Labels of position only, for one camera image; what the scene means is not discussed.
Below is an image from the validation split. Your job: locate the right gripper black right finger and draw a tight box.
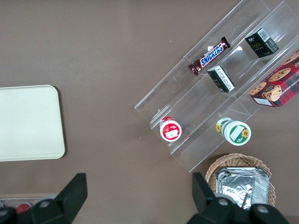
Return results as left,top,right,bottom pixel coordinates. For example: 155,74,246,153
186,172,291,224

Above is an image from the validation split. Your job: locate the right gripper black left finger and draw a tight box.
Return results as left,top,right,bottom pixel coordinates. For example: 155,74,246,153
0,172,88,224

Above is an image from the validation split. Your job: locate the light wicker basket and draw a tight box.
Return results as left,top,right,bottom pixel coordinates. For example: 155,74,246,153
205,153,277,209

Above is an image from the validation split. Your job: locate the cream rectangular plastic tray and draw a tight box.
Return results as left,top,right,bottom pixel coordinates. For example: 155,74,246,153
0,84,66,162

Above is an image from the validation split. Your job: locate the stack of foil trays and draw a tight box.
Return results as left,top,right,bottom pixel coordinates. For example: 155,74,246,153
215,167,271,211

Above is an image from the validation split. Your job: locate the red cola bottle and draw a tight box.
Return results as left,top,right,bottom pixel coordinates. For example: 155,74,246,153
15,202,32,215

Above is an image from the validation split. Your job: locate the clear acrylic bottle rack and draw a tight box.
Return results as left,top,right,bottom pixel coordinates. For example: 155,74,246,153
0,193,58,210

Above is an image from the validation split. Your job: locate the green sunflower lidded cup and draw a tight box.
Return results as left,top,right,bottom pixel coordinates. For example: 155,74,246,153
215,117,252,147

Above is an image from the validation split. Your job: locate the red white lidded cup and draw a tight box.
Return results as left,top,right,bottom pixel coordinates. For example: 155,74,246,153
159,116,183,143

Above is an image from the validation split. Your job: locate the clear acrylic tiered stand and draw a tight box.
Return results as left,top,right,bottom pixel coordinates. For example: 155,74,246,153
134,0,299,173

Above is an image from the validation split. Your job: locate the black box white label side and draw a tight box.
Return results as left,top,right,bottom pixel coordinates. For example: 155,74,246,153
207,65,236,93

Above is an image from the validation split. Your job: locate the red tartan cookie box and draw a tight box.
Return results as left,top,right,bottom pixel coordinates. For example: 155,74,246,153
248,49,299,109

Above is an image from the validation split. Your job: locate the Snickers chocolate bar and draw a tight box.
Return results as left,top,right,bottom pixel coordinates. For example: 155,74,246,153
188,36,231,77

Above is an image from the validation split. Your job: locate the black box Face lettering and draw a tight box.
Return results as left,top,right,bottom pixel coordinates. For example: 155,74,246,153
244,27,280,58

